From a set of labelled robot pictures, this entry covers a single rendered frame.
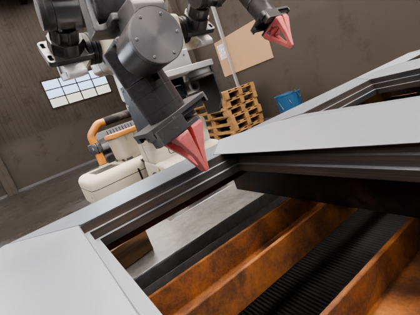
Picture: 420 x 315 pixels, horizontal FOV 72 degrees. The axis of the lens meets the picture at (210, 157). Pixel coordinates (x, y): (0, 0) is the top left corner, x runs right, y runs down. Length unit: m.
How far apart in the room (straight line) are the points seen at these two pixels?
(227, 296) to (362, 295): 0.15
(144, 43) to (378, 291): 0.36
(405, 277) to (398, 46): 4.27
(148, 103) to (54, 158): 11.21
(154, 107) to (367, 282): 0.31
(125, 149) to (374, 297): 0.97
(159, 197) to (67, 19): 0.50
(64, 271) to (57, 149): 11.32
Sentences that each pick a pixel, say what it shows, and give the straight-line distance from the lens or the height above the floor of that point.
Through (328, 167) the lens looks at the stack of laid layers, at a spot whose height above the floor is 0.83.
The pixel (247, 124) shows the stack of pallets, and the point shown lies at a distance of 5.52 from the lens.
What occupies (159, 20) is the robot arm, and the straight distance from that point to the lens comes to 0.33.
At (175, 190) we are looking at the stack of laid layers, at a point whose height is 0.84.
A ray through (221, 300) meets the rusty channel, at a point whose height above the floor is 0.71.
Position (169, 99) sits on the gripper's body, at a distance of 0.38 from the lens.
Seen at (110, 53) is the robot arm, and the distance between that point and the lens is 0.39.
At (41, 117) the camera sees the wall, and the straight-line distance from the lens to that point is 11.66.
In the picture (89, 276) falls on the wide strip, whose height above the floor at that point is 0.85.
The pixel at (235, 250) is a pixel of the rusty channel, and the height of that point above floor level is 0.71.
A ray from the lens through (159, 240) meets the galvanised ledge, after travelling 0.69.
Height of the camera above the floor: 0.95
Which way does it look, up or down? 12 degrees down
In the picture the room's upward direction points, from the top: 20 degrees counter-clockwise
